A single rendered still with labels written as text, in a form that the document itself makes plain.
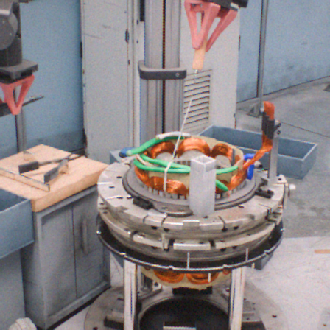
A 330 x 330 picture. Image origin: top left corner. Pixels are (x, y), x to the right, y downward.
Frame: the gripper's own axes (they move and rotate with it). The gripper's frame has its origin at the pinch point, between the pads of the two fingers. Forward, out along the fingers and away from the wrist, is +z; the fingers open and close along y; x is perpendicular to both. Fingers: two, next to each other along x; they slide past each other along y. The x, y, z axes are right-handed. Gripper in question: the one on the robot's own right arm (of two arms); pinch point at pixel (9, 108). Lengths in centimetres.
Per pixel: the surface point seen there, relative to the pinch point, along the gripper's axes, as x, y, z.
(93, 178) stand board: 6.4, 15.0, 12.2
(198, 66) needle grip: 9.9, 34.7, -13.7
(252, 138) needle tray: 45, 27, 14
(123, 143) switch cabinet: 170, -113, 104
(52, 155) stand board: 8.0, 2.5, 12.1
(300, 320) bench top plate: 24, 53, 38
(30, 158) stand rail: 3.1, 1.5, 11.0
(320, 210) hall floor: 220, -19, 132
